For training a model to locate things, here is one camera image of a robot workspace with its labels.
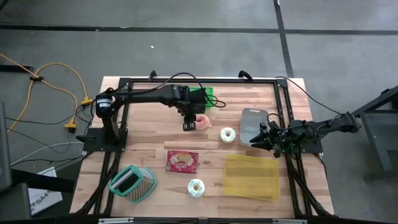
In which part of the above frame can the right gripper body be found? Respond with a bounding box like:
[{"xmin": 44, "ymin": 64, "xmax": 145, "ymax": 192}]
[{"xmin": 267, "ymin": 121, "xmax": 289, "ymax": 158}]

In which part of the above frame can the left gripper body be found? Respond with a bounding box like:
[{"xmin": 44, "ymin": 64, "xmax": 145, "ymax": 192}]
[{"xmin": 177, "ymin": 85, "xmax": 208, "ymax": 116}]

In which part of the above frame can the white donut blue icing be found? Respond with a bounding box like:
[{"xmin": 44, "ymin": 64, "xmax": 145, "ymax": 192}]
[
  {"xmin": 219, "ymin": 126, "xmax": 237, "ymax": 144},
  {"xmin": 187, "ymin": 178, "xmax": 206, "ymax": 199}
]

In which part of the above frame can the red snack packet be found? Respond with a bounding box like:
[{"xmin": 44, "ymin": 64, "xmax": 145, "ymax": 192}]
[{"xmin": 165, "ymin": 150, "xmax": 200, "ymax": 174}]

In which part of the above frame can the pink sprinkled donut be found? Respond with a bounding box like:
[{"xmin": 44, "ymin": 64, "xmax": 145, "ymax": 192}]
[{"xmin": 194, "ymin": 114, "xmax": 211, "ymax": 129}]

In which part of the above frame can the clear grey plastic container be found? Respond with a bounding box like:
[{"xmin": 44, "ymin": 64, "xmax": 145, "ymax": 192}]
[{"xmin": 239, "ymin": 107, "xmax": 270, "ymax": 147}]

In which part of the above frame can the green plastic basket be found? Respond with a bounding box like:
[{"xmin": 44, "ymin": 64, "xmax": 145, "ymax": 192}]
[{"xmin": 189, "ymin": 86, "xmax": 215, "ymax": 108}]

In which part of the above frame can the yellow transparent tray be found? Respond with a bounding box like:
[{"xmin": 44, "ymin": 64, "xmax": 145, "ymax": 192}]
[{"xmin": 222, "ymin": 153, "xmax": 280, "ymax": 202}]

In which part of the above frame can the teal box grater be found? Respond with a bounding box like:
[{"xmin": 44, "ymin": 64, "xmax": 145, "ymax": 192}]
[{"xmin": 108, "ymin": 164, "xmax": 158, "ymax": 204}]

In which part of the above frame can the black metal stand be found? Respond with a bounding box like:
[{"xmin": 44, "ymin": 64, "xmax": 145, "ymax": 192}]
[{"xmin": 343, "ymin": 85, "xmax": 398, "ymax": 181}]

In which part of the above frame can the white labelled box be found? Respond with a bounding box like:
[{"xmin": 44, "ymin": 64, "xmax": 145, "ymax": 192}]
[{"xmin": 28, "ymin": 167, "xmax": 63, "ymax": 216}]

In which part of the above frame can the black floor bar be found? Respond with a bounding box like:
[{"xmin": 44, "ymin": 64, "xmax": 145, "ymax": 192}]
[{"xmin": 0, "ymin": 64, "xmax": 35, "ymax": 74}]

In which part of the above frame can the grey padded seat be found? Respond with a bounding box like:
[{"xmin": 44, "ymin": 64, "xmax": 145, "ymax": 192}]
[{"xmin": 0, "ymin": 182, "xmax": 32, "ymax": 222}]

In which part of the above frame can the black aluminium table frame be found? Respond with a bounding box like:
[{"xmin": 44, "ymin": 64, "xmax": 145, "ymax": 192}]
[{"xmin": 74, "ymin": 70, "xmax": 335, "ymax": 218}]

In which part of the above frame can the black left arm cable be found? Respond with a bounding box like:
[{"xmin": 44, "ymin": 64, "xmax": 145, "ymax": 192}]
[{"xmin": 107, "ymin": 72, "xmax": 227, "ymax": 109}]

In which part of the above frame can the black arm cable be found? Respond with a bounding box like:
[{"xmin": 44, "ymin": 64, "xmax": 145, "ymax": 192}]
[
  {"xmin": 107, "ymin": 72, "xmax": 227, "ymax": 109},
  {"xmin": 275, "ymin": 76, "xmax": 345, "ymax": 116}
]

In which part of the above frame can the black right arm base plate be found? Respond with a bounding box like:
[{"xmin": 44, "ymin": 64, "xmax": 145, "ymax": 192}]
[{"xmin": 278, "ymin": 136, "xmax": 323, "ymax": 155}]

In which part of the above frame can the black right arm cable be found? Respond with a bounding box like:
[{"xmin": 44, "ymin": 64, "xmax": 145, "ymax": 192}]
[{"xmin": 275, "ymin": 76, "xmax": 345, "ymax": 116}]

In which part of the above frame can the silver aluminium bracket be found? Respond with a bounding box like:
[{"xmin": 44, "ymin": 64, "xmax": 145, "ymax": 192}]
[
  {"xmin": 98, "ymin": 217, "xmax": 134, "ymax": 224},
  {"xmin": 272, "ymin": 218, "xmax": 308, "ymax": 224}
]

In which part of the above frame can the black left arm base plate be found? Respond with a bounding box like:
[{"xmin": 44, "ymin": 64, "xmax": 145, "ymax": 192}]
[{"xmin": 82, "ymin": 126, "xmax": 129, "ymax": 153}]

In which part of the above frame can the yellow extension cord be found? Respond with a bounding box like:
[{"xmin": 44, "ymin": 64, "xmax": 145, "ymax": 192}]
[
  {"xmin": 32, "ymin": 62, "xmax": 94, "ymax": 106},
  {"xmin": 0, "ymin": 52, "xmax": 78, "ymax": 133}
]

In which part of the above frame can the black floor cable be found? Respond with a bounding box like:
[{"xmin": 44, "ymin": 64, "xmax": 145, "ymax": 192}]
[{"xmin": 4, "ymin": 105, "xmax": 94, "ymax": 126}]

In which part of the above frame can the grey floor cable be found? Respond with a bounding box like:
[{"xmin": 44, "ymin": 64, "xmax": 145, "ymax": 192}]
[{"xmin": 11, "ymin": 141, "xmax": 85, "ymax": 167}]

